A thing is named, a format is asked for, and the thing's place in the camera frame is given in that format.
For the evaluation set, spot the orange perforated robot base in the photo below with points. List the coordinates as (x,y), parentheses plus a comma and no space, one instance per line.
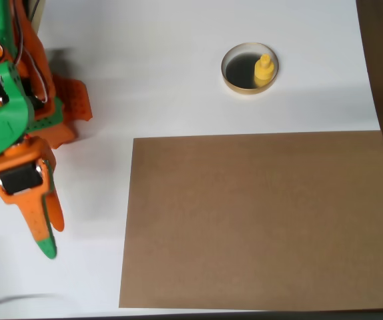
(78,100)

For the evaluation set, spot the small yellow plastic piece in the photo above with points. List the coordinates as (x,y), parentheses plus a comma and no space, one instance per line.
(263,71)

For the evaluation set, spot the round dish with gold rim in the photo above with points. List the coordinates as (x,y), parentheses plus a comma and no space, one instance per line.
(238,71)

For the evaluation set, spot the white board sheet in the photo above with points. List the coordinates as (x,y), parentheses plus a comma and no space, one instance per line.
(144,50)

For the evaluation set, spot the brown cardboard sheet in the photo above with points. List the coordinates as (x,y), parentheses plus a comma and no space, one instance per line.
(261,216)

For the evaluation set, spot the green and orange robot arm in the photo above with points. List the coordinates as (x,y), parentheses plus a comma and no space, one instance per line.
(8,113)

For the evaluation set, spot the orange gripper, black servo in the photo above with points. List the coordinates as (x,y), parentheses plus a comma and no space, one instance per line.
(21,180)

